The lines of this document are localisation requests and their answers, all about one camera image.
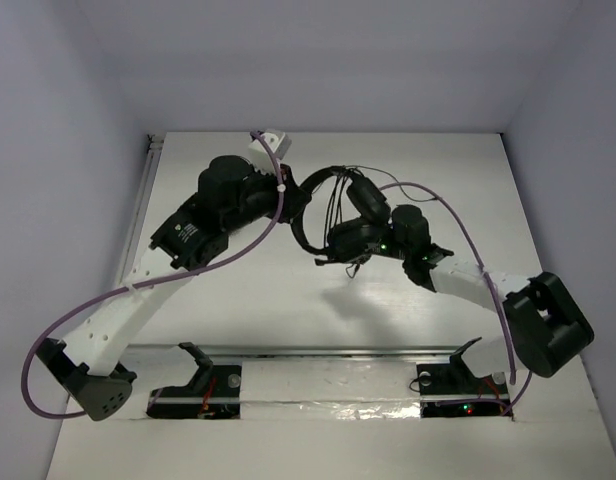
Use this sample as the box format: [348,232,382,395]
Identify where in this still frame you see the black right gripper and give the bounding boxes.
[327,215,411,265]

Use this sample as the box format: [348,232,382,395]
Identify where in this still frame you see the black headset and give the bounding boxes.
[290,166,391,266]

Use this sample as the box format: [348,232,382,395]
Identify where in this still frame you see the thin black headset cable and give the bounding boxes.
[321,165,439,280]

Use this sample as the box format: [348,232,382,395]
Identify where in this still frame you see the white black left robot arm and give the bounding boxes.
[33,155,310,421]

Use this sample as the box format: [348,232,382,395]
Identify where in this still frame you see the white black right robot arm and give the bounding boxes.
[327,205,594,393]

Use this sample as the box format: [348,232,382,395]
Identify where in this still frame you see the silver foil tape strip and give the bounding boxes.
[240,359,421,421]

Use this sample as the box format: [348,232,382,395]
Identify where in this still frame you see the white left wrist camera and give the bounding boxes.
[247,130,292,172]

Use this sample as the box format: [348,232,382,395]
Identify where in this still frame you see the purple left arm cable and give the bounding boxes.
[20,130,288,419]

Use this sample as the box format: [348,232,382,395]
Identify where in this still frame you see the aluminium table edge rail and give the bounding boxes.
[114,134,165,285]

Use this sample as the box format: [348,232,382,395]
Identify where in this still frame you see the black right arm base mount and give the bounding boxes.
[408,337,508,400]

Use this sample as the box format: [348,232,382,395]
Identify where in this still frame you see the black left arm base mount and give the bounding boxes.
[150,342,214,404]

